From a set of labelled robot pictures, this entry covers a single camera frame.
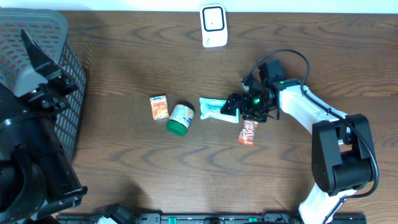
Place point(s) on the orange chocolate bar wrapper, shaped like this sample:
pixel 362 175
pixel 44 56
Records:
pixel 247 133

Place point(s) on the orange Kleenex tissue pack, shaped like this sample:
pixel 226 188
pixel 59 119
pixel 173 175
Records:
pixel 159 106

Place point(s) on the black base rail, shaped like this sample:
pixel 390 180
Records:
pixel 119 214

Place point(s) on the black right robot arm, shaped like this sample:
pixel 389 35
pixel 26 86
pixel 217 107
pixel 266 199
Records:
pixel 343 160

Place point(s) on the green cap bottle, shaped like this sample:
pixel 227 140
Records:
pixel 180 120

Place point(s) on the green tissue pack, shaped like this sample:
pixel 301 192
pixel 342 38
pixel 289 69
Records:
pixel 211 108

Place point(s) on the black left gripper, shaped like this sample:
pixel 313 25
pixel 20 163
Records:
pixel 55 92

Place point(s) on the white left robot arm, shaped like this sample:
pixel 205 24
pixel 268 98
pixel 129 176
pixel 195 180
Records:
pixel 37 178

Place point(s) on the grey plastic mesh basket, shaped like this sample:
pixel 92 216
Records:
pixel 49 30

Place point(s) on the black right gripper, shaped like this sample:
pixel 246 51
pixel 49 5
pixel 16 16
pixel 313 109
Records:
pixel 233 98

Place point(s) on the white barcode scanner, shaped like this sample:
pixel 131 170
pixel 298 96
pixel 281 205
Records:
pixel 214 29

